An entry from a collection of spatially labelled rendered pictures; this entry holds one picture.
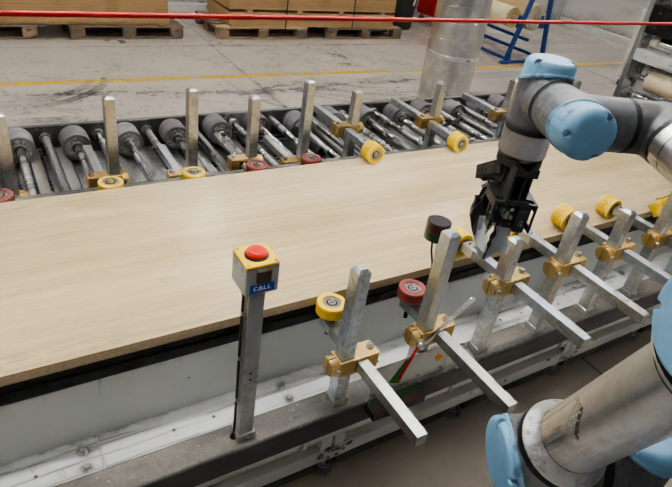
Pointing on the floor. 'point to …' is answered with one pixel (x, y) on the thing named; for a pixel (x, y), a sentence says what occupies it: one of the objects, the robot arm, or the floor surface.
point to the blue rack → (523, 27)
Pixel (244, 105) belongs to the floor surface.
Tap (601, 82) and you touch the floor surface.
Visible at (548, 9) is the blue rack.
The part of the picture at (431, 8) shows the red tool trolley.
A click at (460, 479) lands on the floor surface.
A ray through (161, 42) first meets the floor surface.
